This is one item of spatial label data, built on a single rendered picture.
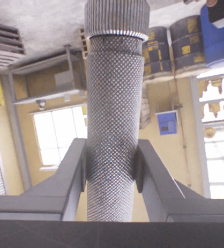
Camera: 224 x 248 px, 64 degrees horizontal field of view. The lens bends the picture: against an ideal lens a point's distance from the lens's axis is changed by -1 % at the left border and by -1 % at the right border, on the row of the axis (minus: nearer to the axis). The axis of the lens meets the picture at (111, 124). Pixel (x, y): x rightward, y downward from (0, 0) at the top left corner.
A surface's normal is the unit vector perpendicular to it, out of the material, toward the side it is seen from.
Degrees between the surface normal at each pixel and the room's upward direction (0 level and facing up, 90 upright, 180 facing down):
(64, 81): 90
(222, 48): 90
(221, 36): 90
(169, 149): 90
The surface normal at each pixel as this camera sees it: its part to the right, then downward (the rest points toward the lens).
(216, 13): -0.69, 0.17
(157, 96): -0.31, 0.12
